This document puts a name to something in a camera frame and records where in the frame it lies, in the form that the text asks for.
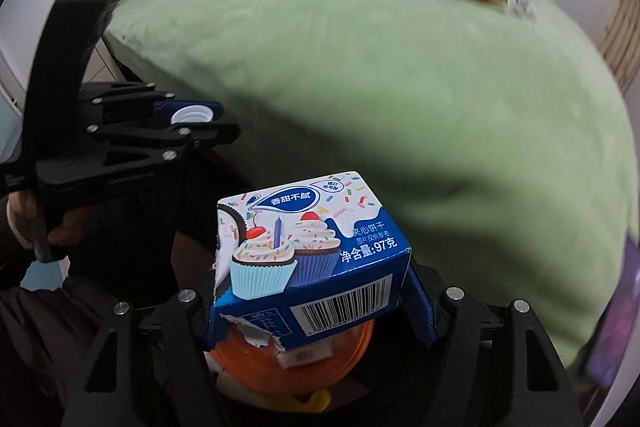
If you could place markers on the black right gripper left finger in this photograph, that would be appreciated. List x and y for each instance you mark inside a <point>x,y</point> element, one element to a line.
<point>148,367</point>

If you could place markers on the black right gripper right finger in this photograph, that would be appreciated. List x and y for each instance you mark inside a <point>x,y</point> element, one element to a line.
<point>484,365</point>

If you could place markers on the white bottle cap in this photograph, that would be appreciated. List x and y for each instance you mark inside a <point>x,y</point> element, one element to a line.
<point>193,114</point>

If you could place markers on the blue cupcake biscuit box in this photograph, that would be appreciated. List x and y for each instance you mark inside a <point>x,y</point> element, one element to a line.
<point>306,260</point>

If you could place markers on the orange trash bin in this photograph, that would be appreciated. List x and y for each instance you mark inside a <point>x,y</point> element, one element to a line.
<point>296,381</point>

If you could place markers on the person left hand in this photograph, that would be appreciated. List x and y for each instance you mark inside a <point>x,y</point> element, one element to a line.
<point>49,244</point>

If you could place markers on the green bed cover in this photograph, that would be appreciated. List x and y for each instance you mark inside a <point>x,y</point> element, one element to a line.
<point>499,144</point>

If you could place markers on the beige curtain right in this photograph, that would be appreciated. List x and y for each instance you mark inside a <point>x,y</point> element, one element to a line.
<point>619,43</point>

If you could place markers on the grey small package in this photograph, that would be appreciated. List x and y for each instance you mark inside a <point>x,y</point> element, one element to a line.
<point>522,8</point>

